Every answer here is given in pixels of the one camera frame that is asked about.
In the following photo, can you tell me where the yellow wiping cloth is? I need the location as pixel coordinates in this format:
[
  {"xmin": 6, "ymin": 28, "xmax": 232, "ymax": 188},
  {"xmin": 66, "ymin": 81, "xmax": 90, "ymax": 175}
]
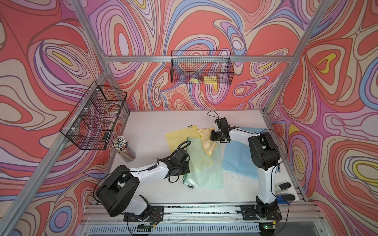
[{"xmin": 197, "ymin": 128, "xmax": 217, "ymax": 157}]

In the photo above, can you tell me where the green zip document bag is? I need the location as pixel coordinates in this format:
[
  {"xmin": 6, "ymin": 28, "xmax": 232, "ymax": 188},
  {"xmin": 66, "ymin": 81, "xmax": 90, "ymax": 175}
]
[{"xmin": 183, "ymin": 138, "xmax": 224, "ymax": 189}]

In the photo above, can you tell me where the light blue mesh document bag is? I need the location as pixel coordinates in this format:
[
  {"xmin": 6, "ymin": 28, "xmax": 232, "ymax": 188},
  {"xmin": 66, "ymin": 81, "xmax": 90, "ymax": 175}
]
[{"xmin": 237, "ymin": 127, "xmax": 267, "ymax": 134}]

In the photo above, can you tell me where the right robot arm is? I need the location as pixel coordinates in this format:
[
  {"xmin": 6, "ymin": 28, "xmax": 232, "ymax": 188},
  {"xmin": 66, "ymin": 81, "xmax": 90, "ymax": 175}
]
[{"xmin": 210, "ymin": 118, "xmax": 282, "ymax": 222}]

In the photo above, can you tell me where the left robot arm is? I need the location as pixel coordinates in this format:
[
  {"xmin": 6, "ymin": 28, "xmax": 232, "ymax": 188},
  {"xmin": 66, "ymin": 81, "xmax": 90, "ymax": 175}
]
[{"xmin": 93, "ymin": 140, "xmax": 192, "ymax": 222}]

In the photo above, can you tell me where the yellow document bag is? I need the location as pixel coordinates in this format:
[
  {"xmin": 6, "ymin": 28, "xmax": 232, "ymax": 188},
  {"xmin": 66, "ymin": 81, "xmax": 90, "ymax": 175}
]
[{"xmin": 165, "ymin": 125, "xmax": 200, "ymax": 152}]

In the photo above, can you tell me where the yellow sponge in basket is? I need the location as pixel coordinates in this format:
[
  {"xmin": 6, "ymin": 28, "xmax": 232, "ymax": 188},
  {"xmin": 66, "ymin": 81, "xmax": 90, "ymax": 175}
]
[{"xmin": 189, "ymin": 76, "xmax": 218, "ymax": 85}]

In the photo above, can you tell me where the clear pencil holder cup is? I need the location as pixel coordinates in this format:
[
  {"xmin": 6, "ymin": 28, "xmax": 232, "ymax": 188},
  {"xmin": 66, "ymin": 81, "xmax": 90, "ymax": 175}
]
[{"xmin": 112, "ymin": 136, "xmax": 136, "ymax": 163}]

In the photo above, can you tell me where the grey stapler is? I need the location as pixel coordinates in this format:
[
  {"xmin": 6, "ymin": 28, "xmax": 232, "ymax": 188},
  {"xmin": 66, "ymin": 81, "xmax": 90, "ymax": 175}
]
[{"xmin": 275, "ymin": 182, "xmax": 295, "ymax": 203}]

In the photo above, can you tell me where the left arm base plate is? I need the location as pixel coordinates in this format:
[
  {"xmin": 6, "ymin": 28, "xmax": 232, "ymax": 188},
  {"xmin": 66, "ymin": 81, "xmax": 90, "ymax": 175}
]
[{"xmin": 124, "ymin": 206, "xmax": 164, "ymax": 223}]

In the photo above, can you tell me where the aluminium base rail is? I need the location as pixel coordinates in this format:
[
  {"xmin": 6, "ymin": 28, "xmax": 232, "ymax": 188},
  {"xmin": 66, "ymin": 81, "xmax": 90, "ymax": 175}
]
[{"xmin": 75, "ymin": 201, "xmax": 332, "ymax": 236}]

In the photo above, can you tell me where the black wire basket back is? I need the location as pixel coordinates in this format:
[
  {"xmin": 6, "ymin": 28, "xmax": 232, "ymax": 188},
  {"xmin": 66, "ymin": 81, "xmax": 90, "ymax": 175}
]
[{"xmin": 170, "ymin": 49, "xmax": 235, "ymax": 85}]

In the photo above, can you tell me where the black wire basket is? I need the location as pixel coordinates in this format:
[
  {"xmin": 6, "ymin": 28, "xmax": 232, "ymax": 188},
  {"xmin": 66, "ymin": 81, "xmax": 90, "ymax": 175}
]
[
  {"xmin": 60, "ymin": 82, "xmax": 127, "ymax": 150},
  {"xmin": 170, "ymin": 49, "xmax": 235, "ymax": 85}
]

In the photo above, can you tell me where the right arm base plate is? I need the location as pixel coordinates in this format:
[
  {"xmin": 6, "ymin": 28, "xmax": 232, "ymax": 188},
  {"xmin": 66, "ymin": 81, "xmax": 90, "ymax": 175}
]
[{"xmin": 241, "ymin": 204, "xmax": 283, "ymax": 222}]

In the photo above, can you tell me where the black wire basket left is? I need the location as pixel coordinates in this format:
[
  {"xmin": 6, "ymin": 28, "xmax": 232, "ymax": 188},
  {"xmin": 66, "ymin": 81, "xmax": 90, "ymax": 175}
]
[{"xmin": 60, "ymin": 82, "xmax": 127, "ymax": 150}]

